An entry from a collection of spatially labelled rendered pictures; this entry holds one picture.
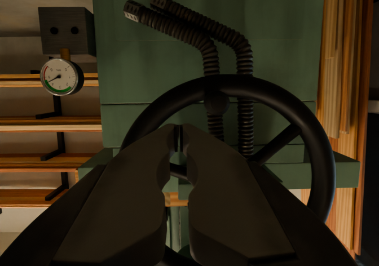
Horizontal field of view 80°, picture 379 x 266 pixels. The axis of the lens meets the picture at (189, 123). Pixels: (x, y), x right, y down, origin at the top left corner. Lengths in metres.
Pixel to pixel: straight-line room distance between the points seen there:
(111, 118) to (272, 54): 0.34
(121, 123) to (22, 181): 3.59
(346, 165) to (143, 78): 0.46
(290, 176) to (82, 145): 3.09
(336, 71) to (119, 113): 1.62
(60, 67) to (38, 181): 3.50
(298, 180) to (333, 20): 1.47
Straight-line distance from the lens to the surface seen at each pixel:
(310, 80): 0.53
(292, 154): 0.53
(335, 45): 1.92
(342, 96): 1.90
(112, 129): 0.49
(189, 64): 0.46
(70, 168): 2.95
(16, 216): 4.30
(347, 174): 0.61
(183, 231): 0.85
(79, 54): 0.47
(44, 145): 3.67
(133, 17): 0.39
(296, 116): 0.31
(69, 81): 0.44
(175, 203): 0.62
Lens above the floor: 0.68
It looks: 9 degrees up
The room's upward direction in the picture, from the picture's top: 179 degrees clockwise
